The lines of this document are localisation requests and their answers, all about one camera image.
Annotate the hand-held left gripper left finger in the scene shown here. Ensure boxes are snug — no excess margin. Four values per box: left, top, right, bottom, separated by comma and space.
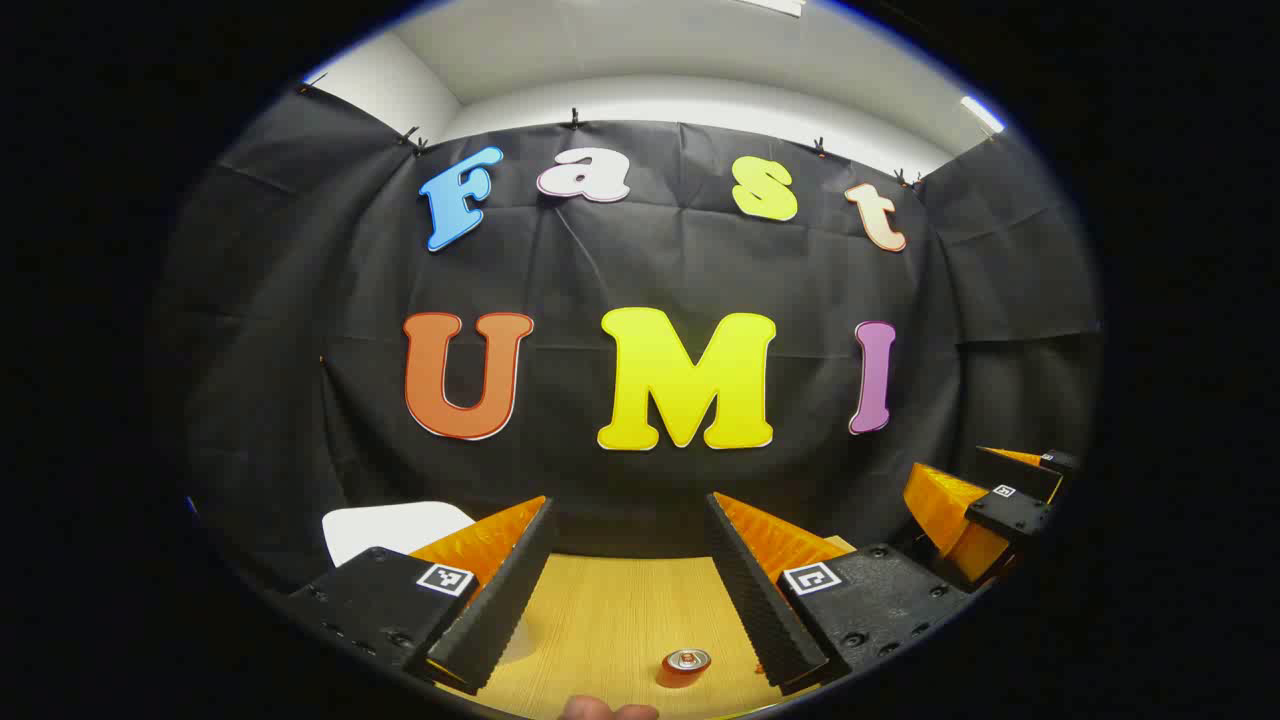
290, 495, 559, 696

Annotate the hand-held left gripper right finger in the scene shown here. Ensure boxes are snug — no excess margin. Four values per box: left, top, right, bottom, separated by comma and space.
705, 492, 973, 691

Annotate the red pop can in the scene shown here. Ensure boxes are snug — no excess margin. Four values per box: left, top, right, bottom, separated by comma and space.
660, 648, 713, 689

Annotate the white desktop garbage bin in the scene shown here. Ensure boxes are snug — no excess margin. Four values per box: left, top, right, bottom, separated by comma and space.
322, 502, 536, 663

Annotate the wooden desktop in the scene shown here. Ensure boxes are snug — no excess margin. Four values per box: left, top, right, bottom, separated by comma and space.
438, 535, 859, 720

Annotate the black backdrop cloth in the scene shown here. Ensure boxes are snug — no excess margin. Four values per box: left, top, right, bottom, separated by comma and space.
150, 85, 1106, 591

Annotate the row of black cloth clips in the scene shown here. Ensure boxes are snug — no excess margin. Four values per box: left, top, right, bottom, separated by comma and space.
298, 78, 926, 191

